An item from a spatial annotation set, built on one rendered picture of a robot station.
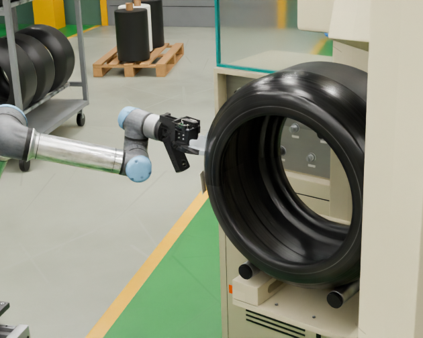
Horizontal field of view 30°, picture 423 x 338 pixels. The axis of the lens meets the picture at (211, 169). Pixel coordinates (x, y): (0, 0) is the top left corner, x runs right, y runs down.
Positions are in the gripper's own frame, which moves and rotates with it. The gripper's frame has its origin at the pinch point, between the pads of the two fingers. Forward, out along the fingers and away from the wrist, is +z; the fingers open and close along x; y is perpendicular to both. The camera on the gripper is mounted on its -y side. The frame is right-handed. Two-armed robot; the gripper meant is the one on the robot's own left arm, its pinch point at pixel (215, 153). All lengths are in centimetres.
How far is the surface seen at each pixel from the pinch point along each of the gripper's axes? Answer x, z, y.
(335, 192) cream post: 27.2, 25.7, -13.5
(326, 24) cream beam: -34, 49, 52
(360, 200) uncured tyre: -12, 51, 7
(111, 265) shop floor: 97, -135, -136
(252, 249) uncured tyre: -12.7, 23.2, -17.0
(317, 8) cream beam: -34, 47, 55
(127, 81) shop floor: 417, -421, -171
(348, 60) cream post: 27.7, 24.4, 27.3
